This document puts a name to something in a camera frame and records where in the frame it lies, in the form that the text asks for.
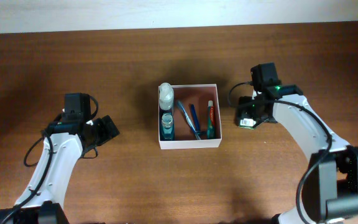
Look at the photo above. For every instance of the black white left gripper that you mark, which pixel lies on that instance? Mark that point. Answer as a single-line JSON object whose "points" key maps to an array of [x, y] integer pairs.
{"points": [[106, 134]]}

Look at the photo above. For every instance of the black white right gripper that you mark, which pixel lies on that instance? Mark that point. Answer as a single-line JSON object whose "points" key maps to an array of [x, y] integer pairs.
{"points": [[245, 110]]}

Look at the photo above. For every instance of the green white soap bar package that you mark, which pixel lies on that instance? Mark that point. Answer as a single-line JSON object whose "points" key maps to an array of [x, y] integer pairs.
{"points": [[247, 123]]}

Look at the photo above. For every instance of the green red toothpaste tube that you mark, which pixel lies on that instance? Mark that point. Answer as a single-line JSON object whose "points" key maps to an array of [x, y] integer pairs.
{"points": [[211, 121]]}

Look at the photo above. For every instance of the blue disposable razor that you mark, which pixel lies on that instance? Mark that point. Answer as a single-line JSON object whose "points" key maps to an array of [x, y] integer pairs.
{"points": [[196, 124]]}

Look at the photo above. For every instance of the blue mouthwash bottle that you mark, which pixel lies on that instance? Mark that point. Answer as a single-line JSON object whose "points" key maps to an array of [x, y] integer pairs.
{"points": [[167, 127]]}

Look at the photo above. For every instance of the blue white toothbrush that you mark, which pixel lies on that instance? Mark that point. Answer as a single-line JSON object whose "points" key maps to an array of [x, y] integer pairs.
{"points": [[188, 119]]}

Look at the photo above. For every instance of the clear foam soap pump bottle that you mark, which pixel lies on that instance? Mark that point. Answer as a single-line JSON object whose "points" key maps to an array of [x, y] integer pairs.
{"points": [[166, 97]]}

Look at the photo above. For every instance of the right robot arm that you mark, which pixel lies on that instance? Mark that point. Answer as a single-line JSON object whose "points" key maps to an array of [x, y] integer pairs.
{"points": [[328, 190]]}

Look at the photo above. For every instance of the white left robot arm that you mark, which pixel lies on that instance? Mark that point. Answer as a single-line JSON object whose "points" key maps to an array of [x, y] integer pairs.
{"points": [[65, 142]]}

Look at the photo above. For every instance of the pink cardboard box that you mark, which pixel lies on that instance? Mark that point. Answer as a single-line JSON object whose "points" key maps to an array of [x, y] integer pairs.
{"points": [[198, 95]]}

